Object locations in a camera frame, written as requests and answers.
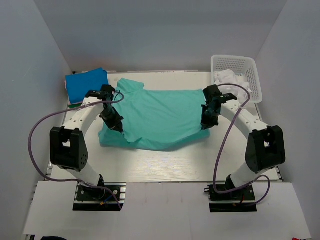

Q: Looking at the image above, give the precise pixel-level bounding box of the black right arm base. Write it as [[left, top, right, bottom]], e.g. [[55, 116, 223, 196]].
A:
[[203, 184, 257, 213]]

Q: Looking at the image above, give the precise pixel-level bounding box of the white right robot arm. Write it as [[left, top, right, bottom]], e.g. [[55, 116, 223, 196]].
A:
[[201, 85, 286, 200]]

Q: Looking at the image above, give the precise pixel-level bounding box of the white t shirt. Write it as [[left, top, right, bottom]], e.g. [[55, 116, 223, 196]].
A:
[[213, 69, 252, 104]]

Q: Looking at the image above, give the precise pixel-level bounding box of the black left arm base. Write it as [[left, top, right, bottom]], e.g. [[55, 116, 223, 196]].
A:
[[72, 183, 126, 212]]

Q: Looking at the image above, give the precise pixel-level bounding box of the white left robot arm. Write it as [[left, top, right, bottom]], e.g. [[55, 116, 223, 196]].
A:
[[49, 84, 124, 200]]

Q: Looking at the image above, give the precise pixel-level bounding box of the white plastic basket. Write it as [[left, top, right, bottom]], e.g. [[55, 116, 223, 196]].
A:
[[210, 55, 263, 104]]

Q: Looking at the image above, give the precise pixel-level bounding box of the blue folded t shirt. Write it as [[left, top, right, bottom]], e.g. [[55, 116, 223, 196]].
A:
[[65, 68, 109, 100]]

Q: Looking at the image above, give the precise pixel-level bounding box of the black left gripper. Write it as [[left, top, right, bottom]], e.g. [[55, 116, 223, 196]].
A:
[[99, 106, 124, 133]]

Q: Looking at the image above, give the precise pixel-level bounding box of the green folded t shirt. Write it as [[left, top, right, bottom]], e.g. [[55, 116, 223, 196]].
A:
[[68, 103, 82, 109]]

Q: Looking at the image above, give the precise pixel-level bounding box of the teal t shirt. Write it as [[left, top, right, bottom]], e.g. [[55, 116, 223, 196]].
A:
[[98, 78, 210, 151]]

